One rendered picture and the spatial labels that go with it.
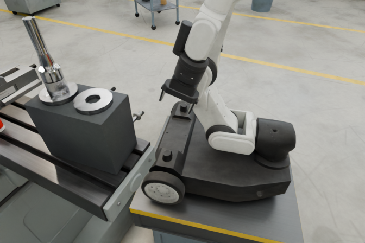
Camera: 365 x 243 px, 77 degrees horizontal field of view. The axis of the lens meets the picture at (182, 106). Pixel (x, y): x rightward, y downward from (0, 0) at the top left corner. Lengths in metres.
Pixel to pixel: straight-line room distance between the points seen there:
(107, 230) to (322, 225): 1.27
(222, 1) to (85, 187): 0.57
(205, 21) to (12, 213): 0.90
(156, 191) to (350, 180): 1.45
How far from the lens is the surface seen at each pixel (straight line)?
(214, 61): 0.87
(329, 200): 1.94
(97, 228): 1.44
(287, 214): 1.28
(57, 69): 0.61
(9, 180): 0.99
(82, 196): 0.66
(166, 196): 1.17
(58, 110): 0.61
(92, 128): 0.56
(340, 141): 2.38
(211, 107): 0.99
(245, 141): 1.04
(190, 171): 1.10
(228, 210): 1.21
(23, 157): 0.82
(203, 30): 0.59
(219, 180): 1.08
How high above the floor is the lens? 1.46
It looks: 39 degrees down
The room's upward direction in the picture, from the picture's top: straight up
